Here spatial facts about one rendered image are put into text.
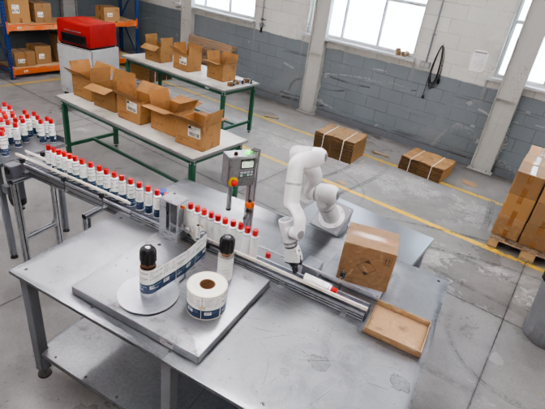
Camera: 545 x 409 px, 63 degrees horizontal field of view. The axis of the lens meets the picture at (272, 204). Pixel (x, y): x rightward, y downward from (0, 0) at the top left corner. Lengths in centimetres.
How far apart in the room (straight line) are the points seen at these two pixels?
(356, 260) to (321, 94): 602
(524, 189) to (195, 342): 389
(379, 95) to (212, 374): 640
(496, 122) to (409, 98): 136
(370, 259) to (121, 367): 161
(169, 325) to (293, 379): 63
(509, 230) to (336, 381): 355
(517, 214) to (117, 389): 414
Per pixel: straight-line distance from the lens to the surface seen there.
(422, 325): 263
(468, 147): 757
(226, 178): 254
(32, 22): 945
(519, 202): 524
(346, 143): 646
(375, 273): 264
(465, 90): 743
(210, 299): 218
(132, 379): 291
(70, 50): 798
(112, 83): 553
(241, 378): 212
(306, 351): 227
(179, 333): 221
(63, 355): 310
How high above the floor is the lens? 247
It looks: 29 degrees down
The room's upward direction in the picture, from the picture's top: 8 degrees clockwise
